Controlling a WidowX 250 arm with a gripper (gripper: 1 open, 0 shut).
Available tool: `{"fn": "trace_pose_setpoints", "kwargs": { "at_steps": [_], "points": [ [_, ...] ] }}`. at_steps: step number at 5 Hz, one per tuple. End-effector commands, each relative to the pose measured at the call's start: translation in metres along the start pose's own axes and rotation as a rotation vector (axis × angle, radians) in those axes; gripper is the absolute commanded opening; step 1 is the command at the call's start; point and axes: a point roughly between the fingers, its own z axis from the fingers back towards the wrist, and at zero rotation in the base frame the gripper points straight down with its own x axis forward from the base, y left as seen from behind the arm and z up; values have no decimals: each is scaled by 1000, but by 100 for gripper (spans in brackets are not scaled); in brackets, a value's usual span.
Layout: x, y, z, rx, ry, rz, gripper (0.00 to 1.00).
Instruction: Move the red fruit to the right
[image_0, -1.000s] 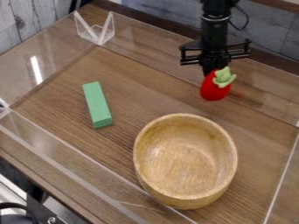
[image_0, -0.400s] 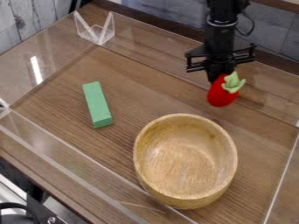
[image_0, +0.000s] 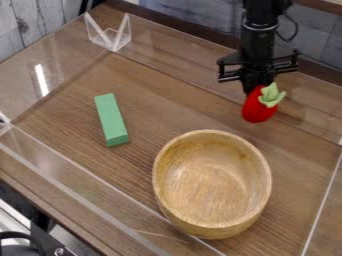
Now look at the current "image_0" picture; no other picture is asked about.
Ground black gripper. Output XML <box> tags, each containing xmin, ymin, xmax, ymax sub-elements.
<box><xmin>216</xmin><ymin>28</ymin><xmax>299</xmax><ymax>95</ymax></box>

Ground red plush strawberry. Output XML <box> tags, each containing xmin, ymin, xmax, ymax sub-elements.
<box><xmin>241</xmin><ymin>82</ymin><xmax>285</xmax><ymax>123</ymax></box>

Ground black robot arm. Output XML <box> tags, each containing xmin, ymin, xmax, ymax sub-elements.
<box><xmin>216</xmin><ymin>0</ymin><xmax>299</xmax><ymax>95</ymax></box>

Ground wooden bowl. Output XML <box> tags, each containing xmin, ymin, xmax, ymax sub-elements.
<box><xmin>152</xmin><ymin>129</ymin><xmax>272</xmax><ymax>240</ymax></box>

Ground green rectangular block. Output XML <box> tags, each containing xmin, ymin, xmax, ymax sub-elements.
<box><xmin>94</xmin><ymin>93</ymin><xmax>128</xmax><ymax>147</ymax></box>

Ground clear acrylic tray enclosure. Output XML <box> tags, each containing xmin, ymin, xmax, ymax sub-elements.
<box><xmin>0</xmin><ymin>18</ymin><xmax>342</xmax><ymax>256</ymax></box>

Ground black metal bracket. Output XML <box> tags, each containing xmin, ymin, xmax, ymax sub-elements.
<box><xmin>30</xmin><ymin>223</ymin><xmax>77</xmax><ymax>256</ymax></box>

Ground black cable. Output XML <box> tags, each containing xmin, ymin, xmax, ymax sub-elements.
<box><xmin>0</xmin><ymin>229</ymin><xmax>41</xmax><ymax>256</ymax></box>

